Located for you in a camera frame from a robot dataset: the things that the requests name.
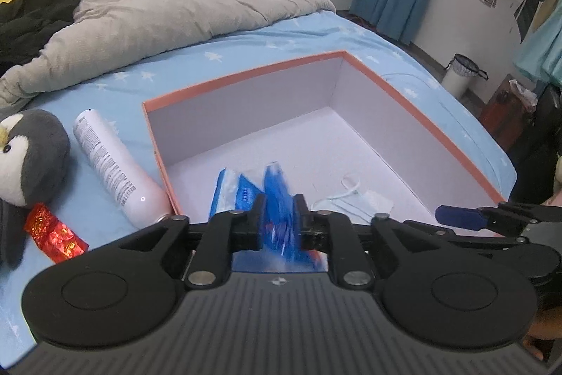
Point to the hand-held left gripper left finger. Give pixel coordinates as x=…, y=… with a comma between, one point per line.
x=257, y=221

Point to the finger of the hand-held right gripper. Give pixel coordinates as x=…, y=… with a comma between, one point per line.
x=461, y=217

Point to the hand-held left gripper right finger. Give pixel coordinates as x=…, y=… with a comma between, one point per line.
x=303, y=221

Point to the blue plastic packet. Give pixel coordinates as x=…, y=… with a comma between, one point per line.
x=281, y=221

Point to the pink cardboard box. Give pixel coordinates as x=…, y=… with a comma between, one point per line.
x=307, y=129

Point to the person's right hand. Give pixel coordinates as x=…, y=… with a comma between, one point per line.
x=546, y=331

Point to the light blue tissue pack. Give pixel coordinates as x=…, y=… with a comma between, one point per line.
x=228, y=192

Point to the blue face mask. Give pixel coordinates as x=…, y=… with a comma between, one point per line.
x=351, y=208

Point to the red container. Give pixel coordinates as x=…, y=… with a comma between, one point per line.
x=505, y=120

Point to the white trash bin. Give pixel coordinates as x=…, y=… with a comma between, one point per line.
x=456, y=80

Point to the white spray bottle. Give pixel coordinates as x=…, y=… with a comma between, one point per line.
x=109, y=164

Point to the blue printed bedsheet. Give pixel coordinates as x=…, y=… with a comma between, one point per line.
x=263, y=45

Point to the teal hanging garment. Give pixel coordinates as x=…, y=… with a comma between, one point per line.
x=542, y=45

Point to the red foil snack packet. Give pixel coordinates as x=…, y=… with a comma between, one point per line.
x=52, y=234

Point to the grey duvet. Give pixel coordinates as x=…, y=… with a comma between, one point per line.
x=175, y=6

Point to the grey penguin plush toy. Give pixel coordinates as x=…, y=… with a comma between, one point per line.
x=35, y=155

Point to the black jacket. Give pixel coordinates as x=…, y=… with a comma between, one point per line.
x=30, y=19

